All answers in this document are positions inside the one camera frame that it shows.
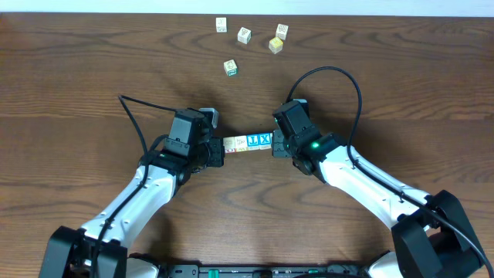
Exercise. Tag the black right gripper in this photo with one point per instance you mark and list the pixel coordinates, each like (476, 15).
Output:
(277, 150)

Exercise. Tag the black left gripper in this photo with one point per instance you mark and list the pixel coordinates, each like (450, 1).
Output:
(216, 152)

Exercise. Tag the white block yellow side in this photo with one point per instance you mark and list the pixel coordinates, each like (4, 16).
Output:
(265, 141)

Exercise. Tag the red letter U block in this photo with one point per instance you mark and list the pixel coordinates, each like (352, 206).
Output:
(229, 144)

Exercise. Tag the white block yellow edge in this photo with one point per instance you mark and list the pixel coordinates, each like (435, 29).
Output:
(252, 142)

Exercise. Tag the plain yellow block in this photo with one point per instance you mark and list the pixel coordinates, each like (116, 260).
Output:
(241, 143)

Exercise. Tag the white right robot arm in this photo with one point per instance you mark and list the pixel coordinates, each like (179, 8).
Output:
(432, 235)

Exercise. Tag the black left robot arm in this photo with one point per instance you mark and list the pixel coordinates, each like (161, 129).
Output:
(99, 248)

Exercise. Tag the white block teal side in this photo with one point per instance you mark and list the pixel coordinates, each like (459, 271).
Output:
(230, 67)

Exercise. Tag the yellow topped block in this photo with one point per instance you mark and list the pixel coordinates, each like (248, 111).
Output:
(276, 45)

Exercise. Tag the white patterned block top right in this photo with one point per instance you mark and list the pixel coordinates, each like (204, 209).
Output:
(281, 31)

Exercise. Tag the white block tilted top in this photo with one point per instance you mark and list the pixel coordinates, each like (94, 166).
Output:
(244, 35)

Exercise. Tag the white block top left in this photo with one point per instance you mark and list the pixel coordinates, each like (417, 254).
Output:
(221, 24)

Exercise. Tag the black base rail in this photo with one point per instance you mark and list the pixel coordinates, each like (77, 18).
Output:
(279, 271)

